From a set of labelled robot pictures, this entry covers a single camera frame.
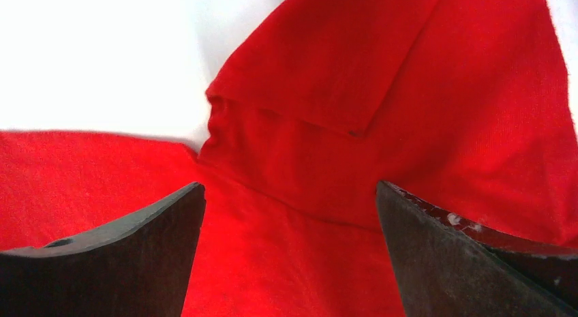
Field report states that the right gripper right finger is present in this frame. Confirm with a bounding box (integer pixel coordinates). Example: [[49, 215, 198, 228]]
[[376, 181, 577, 316]]

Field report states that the red t shirt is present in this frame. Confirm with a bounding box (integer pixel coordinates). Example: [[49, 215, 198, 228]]
[[1, 0, 577, 316]]

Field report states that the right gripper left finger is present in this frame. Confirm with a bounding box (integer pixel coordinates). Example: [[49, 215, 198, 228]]
[[1, 183, 206, 316]]

